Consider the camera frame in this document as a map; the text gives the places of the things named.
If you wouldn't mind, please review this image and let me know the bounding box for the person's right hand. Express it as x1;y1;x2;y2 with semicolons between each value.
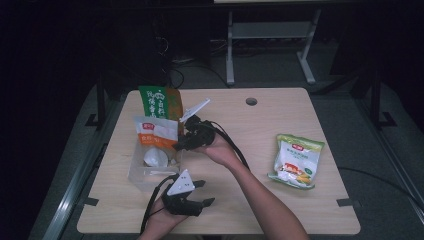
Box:
194;131;249;172

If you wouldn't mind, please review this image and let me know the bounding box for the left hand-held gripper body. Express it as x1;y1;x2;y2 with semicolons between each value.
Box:
161;168;205;217

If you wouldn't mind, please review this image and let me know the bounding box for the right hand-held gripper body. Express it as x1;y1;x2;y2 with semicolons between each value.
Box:
178;97;218;152

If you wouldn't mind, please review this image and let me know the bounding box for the orange and white clear packet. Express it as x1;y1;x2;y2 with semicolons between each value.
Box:
132;115;180;168

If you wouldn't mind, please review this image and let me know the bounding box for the black floor cable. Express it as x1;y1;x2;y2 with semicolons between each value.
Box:
337;166;424;212

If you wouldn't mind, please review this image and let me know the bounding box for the white metal stand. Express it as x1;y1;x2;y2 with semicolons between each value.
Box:
225;8;323;86

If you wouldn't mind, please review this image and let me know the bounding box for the green-edged white packet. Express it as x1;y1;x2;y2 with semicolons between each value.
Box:
267;133;326;191

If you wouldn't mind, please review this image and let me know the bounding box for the person's left hand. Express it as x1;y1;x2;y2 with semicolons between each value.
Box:
145;197;188;236

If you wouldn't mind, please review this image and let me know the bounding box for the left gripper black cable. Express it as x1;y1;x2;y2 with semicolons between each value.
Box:
139;172;180;235

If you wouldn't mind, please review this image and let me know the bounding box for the black stand leg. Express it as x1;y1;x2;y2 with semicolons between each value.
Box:
369;64;398;130
84;75;108;131

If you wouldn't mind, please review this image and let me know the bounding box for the metal rail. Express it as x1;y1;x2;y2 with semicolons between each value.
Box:
374;131;424;216
41;141;113;240

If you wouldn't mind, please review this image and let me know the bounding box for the green and red food packet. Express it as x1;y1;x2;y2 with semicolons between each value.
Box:
137;85;185;135

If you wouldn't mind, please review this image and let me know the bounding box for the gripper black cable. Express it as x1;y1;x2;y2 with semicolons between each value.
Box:
203;119;252;170
139;172;180;235

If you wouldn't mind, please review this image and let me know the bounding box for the tangle of dark cables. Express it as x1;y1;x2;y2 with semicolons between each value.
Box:
156;34;232;90

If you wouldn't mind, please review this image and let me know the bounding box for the clear plastic container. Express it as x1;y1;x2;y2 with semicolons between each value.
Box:
127;132;185;193

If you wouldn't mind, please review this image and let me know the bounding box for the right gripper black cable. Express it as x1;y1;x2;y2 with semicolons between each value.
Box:
203;119;252;170

